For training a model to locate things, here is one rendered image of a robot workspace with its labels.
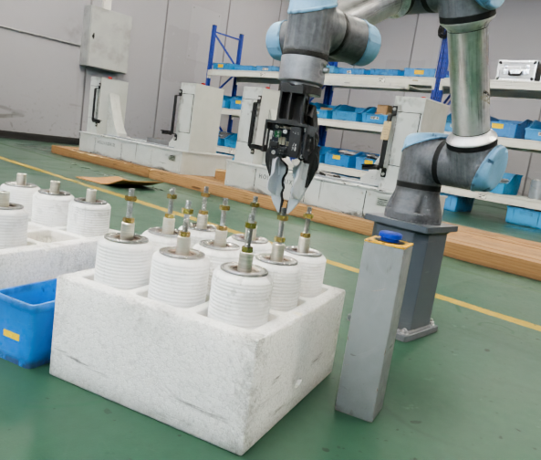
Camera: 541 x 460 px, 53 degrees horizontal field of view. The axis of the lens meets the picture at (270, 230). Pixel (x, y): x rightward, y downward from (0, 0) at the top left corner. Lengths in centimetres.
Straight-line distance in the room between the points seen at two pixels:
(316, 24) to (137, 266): 49
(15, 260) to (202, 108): 348
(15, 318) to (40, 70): 679
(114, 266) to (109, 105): 474
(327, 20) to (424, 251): 72
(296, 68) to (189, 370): 49
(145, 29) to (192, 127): 426
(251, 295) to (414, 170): 75
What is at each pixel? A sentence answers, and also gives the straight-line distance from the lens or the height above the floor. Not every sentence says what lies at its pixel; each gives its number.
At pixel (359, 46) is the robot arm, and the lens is 99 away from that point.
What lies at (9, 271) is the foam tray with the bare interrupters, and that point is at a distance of 115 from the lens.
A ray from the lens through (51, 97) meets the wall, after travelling 782.
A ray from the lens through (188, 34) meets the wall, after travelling 903.
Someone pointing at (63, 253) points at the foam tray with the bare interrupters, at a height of 16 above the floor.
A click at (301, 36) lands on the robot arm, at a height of 62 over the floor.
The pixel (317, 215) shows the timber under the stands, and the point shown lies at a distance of 335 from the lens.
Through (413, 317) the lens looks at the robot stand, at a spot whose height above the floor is 6.
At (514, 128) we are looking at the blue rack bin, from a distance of 574.
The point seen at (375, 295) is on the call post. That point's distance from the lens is 95.
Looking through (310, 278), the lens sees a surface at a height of 21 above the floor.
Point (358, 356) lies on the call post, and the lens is 99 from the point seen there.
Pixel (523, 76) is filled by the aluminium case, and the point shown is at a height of 137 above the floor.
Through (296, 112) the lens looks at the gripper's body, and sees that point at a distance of 90.
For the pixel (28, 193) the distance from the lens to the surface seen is 149.
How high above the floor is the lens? 46
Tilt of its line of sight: 9 degrees down
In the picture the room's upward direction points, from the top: 8 degrees clockwise
